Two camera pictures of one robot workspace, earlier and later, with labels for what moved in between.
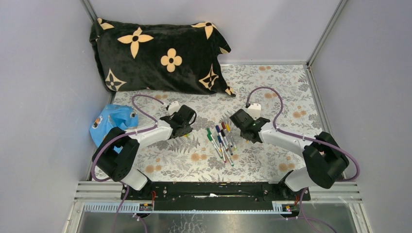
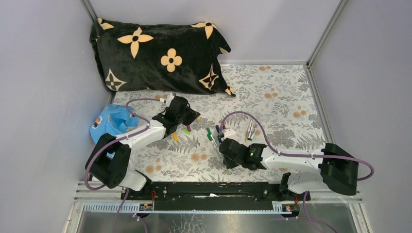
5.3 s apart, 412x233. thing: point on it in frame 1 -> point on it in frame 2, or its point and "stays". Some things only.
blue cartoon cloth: [111, 116] stays
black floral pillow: [170, 58] stays
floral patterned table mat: [217, 137] stays
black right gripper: [241, 134] -> [229, 165]
